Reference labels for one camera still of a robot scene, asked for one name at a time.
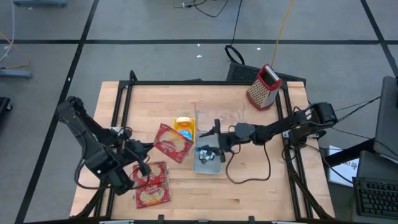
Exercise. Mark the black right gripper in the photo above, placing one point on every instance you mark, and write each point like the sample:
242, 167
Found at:
233, 137

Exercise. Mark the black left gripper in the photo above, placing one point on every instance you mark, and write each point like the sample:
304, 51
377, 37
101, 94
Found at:
136, 151

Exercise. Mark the small blue marker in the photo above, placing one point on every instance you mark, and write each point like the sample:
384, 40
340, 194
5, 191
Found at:
203, 148

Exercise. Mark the red popcorn packet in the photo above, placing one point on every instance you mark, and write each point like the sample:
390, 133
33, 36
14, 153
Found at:
158, 172
172, 143
152, 196

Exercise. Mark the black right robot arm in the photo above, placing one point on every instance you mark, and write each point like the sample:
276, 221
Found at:
280, 127

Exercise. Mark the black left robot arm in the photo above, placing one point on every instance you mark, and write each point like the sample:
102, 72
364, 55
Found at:
90, 146

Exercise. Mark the light grey plastic bin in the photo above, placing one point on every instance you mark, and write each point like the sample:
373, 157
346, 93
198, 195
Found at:
206, 168

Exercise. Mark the clear plastic container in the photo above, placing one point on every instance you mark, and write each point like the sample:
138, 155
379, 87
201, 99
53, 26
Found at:
230, 113

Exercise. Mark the yellow plastic basket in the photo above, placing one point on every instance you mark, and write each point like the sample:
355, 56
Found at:
175, 126

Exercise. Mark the black perforated panel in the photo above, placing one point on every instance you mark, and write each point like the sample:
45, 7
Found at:
242, 73

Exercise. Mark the white paper sheet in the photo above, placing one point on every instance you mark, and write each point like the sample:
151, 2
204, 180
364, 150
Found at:
345, 171

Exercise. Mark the black desk bar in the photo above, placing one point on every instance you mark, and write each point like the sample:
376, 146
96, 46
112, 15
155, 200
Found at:
351, 153

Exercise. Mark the black floor object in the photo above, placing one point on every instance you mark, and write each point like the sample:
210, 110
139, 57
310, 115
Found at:
4, 104

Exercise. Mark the grey desk foot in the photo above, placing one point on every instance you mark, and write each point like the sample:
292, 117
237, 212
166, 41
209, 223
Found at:
40, 3
15, 73

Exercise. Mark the dark grey laptop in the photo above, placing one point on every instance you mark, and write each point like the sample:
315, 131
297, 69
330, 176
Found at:
376, 166

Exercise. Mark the black keyboard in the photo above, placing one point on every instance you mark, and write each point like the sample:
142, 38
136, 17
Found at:
376, 197

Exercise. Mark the black aluminium rig frame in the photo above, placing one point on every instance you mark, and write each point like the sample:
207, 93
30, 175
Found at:
202, 82

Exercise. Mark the black frame clamp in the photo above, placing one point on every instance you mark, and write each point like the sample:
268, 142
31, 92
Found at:
160, 219
251, 219

